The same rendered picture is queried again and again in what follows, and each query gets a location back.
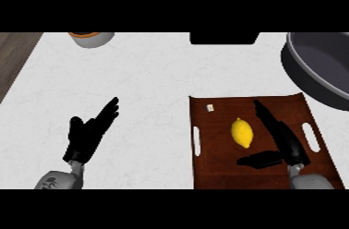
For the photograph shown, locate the dark grey pot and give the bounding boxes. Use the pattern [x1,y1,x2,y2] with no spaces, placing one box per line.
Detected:
[279,32,349,112]

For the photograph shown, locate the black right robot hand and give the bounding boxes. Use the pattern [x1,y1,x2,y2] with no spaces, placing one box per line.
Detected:
[234,99,311,170]

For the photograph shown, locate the white cup with orange rim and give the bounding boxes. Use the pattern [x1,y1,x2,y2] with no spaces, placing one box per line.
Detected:
[66,32,115,49]

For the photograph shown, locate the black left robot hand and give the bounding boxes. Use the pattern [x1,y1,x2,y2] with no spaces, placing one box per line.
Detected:
[60,96,121,165]

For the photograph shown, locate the black appliance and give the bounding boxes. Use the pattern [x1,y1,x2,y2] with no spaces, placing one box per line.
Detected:
[187,32,260,45]

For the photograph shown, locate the yellow lemon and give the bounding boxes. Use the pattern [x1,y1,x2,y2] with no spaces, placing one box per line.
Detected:
[230,116,254,150]

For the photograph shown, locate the brown wooden tray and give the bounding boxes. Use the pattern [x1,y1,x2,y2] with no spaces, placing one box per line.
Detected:
[187,91,345,190]

